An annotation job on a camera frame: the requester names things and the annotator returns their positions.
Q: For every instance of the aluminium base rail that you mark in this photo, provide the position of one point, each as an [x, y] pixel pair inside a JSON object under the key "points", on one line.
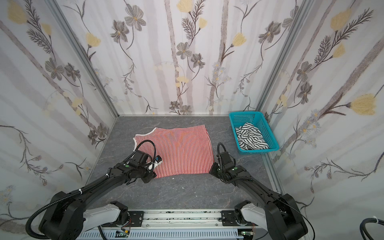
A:
{"points": [[110, 217]]}

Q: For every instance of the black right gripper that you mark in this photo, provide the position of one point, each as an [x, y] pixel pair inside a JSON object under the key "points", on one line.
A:
{"points": [[216, 171]]}

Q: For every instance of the red white striped tank top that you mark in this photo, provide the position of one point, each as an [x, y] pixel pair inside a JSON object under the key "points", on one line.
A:
{"points": [[184, 151]]}

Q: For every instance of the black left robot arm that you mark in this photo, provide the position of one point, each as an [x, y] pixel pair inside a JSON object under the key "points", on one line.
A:
{"points": [[64, 216]]}

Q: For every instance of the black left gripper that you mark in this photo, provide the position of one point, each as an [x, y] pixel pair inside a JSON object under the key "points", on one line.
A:
{"points": [[149, 174]]}

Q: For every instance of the black white striped tank top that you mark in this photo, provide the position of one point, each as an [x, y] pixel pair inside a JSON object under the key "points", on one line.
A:
{"points": [[250, 138]]}

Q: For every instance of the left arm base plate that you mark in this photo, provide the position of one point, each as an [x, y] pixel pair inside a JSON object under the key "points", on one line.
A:
{"points": [[133, 219]]}

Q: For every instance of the teal plastic basket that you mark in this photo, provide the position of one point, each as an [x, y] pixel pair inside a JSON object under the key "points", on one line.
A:
{"points": [[257, 119]]}

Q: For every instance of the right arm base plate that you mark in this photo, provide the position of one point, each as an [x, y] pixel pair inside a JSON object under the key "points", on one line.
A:
{"points": [[232, 218]]}

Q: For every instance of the white perforated cable duct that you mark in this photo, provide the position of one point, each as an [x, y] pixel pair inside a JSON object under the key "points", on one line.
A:
{"points": [[178, 234]]}

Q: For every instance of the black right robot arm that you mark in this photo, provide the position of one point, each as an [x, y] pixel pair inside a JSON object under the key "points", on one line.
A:
{"points": [[278, 214]]}

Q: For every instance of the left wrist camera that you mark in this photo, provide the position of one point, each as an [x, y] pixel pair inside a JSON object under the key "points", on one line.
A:
{"points": [[156, 162]]}

